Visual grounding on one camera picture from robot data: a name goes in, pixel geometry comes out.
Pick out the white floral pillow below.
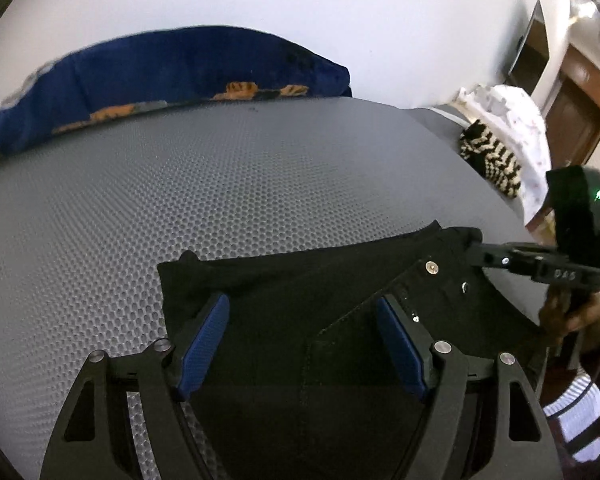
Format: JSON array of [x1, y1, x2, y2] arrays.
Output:
[[452, 84, 553, 226]]

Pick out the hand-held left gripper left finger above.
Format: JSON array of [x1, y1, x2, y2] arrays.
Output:
[[40, 292, 231, 480]]

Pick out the person's right forearm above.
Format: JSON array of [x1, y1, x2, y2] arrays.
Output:
[[542, 350, 600, 466]]

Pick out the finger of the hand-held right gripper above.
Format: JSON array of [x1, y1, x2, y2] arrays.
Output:
[[464, 240, 536, 277]]

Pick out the person's right hand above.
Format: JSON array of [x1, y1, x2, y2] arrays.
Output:
[[537, 287, 600, 348]]

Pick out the blue blanket with orange print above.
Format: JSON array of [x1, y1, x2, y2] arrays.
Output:
[[0, 25, 353, 166]]

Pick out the black pants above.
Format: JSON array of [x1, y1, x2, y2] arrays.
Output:
[[157, 220, 553, 480]]

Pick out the grey mesh mattress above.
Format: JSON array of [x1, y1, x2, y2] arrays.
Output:
[[0, 95, 536, 480]]

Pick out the wall-mounted television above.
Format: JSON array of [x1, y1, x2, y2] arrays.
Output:
[[507, 0, 551, 96]]

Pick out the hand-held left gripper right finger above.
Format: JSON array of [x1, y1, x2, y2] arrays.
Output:
[[375, 294, 566, 480]]

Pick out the black and cream zigzag knit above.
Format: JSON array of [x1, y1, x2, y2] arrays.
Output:
[[459, 120, 523, 196]]

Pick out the brown wooden door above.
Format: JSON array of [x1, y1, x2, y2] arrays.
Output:
[[545, 45, 600, 171]]

